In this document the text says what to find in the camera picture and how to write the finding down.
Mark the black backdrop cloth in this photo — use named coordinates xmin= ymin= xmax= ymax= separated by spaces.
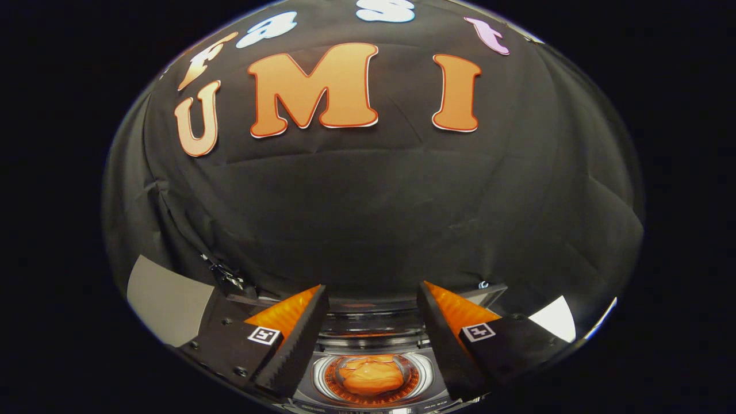
xmin=103 ymin=0 xmax=645 ymax=346

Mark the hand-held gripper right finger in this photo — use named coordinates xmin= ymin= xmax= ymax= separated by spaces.
xmin=417 ymin=282 xmax=578 ymax=401

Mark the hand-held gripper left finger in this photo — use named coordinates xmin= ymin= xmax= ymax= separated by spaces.
xmin=178 ymin=285 xmax=330 ymax=400

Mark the yellow polo shirt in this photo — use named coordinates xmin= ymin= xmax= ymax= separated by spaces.
xmin=336 ymin=355 xmax=405 ymax=396

